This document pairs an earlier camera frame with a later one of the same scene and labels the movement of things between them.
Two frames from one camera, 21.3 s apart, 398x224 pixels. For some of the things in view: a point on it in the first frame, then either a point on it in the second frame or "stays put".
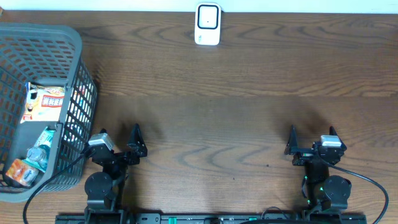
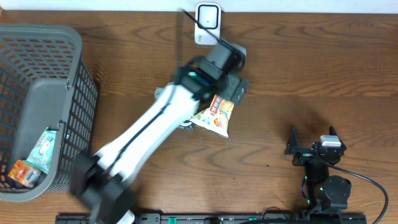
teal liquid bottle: [38, 155] → [158, 92]
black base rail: [211, 218] stays put
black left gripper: [141, 150] → [236, 88]
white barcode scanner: [208, 23] stays put
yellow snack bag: [42, 104] → [216, 118]
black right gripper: [304, 155] stays put
